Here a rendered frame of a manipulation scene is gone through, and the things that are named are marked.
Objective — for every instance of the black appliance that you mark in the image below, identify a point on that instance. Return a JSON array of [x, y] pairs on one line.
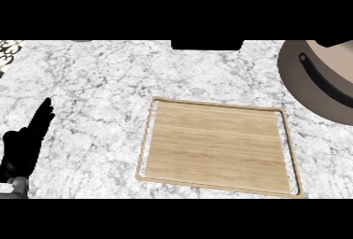
[[207, 44]]

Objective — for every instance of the pale wooden tray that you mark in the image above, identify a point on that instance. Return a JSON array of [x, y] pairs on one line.
[[217, 146]]

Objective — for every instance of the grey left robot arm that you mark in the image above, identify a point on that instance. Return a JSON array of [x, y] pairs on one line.
[[13, 188]]

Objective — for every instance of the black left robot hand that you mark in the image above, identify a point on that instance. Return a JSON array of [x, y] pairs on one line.
[[25, 143]]

